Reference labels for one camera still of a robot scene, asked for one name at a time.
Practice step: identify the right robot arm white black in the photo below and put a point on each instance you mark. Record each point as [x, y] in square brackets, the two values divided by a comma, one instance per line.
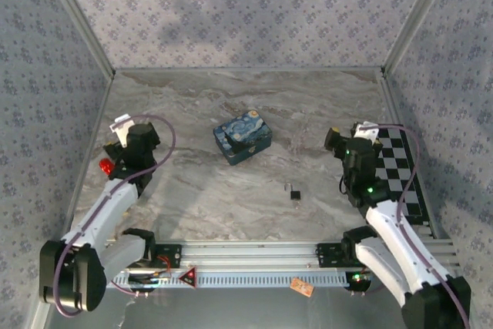
[393, 236]

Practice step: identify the starry night tin box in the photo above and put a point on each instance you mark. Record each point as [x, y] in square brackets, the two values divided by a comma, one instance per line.
[246, 132]

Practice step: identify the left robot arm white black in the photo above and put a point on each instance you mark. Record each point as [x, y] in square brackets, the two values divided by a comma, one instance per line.
[104, 209]

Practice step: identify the circuit board with green LED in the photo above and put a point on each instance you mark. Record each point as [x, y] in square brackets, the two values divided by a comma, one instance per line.
[359, 278]

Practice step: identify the red triangle sign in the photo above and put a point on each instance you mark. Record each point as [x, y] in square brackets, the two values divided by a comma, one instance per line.
[188, 277]

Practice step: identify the red glitter cylinder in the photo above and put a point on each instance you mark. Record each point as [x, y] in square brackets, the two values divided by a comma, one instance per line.
[104, 166]

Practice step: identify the orange paper tag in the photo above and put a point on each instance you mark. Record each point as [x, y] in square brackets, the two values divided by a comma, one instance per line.
[301, 287]

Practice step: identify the aluminium frame post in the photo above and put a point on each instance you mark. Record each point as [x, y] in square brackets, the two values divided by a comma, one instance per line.
[420, 17]
[81, 21]

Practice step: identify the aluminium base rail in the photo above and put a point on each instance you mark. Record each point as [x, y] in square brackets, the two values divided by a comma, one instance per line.
[250, 255]

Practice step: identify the black white chessboard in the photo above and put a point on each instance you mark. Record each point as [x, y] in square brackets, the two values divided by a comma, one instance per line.
[400, 175]

